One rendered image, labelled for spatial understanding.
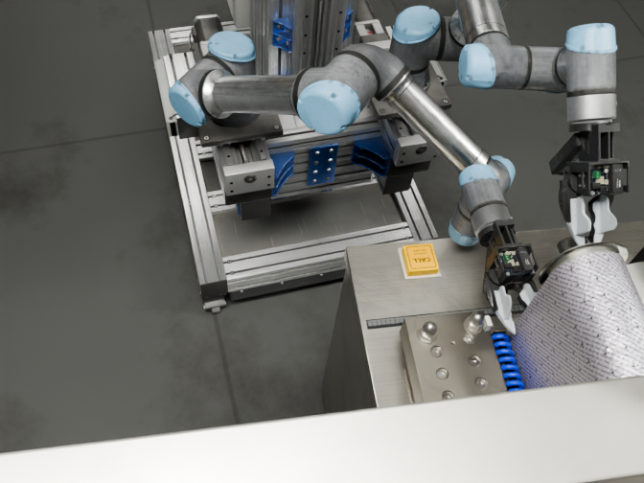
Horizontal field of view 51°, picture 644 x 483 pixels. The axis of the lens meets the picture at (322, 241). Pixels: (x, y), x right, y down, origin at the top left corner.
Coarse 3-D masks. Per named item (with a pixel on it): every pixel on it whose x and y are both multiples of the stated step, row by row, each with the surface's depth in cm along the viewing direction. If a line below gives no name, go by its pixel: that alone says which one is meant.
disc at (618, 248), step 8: (576, 248) 108; (584, 248) 108; (592, 248) 108; (600, 248) 109; (608, 248) 109; (616, 248) 109; (624, 248) 110; (560, 256) 109; (568, 256) 109; (624, 256) 112; (552, 264) 111; (544, 272) 113; (544, 280) 115
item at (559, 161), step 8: (576, 136) 112; (568, 144) 114; (576, 144) 112; (560, 152) 117; (568, 152) 114; (576, 152) 114; (552, 160) 120; (560, 160) 117; (568, 160) 116; (552, 168) 120; (560, 168) 119
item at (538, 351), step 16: (544, 304) 115; (528, 320) 122; (544, 320) 115; (512, 336) 129; (528, 336) 122; (544, 336) 116; (528, 352) 123; (544, 352) 116; (560, 352) 111; (528, 368) 123; (544, 368) 117; (560, 368) 111; (528, 384) 124; (544, 384) 117; (560, 384) 112
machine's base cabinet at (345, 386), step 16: (352, 304) 152; (336, 320) 176; (352, 320) 154; (336, 336) 178; (352, 336) 155; (336, 352) 181; (352, 352) 157; (336, 368) 183; (352, 368) 159; (336, 384) 186; (352, 384) 161; (368, 384) 141; (336, 400) 188; (352, 400) 163; (368, 400) 142
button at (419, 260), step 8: (408, 248) 152; (416, 248) 152; (424, 248) 153; (432, 248) 153; (408, 256) 151; (416, 256) 151; (424, 256) 152; (432, 256) 152; (408, 264) 150; (416, 264) 150; (424, 264) 150; (432, 264) 150; (408, 272) 150; (416, 272) 150; (424, 272) 150; (432, 272) 151
